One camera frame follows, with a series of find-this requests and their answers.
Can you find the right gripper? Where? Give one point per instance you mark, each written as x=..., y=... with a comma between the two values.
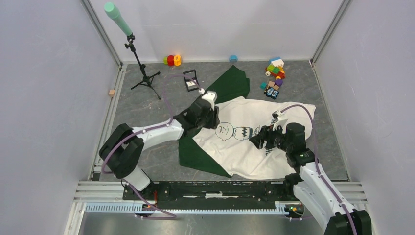
x=265, y=133

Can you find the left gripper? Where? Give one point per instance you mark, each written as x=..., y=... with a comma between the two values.
x=215, y=120

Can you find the white and green t-shirt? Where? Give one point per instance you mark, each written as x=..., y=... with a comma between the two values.
x=227, y=150

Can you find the black clear brooch case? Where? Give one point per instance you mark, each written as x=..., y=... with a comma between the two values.
x=191, y=75

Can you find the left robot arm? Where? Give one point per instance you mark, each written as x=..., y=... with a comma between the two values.
x=122, y=150

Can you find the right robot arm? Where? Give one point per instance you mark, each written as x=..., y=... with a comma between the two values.
x=309, y=184

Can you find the black blue patterned block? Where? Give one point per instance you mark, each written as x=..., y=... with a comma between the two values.
x=271, y=93

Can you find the teal cube block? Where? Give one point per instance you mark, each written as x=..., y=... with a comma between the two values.
x=263, y=86

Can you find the purple cube block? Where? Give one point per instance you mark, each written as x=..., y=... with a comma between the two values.
x=278, y=82

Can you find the blue cylinder toy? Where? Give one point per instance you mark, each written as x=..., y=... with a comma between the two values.
x=233, y=58

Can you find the colourful brick toy train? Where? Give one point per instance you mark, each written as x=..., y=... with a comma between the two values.
x=274, y=71

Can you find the red cylinder toy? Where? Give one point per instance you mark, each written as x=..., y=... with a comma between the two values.
x=170, y=60

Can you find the black tripod stand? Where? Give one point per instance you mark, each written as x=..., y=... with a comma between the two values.
x=146, y=80

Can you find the white blue brick block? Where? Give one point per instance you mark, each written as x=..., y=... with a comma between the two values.
x=277, y=62

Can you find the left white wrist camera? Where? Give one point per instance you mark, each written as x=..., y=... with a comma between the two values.
x=209, y=96

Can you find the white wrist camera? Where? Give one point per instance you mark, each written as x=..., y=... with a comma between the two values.
x=209, y=96
x=279, y=119

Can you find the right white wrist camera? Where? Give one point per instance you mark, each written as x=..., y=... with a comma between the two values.
x=279, y=119

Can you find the orange ring toy block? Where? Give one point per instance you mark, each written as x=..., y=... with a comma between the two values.
x=177, y=60

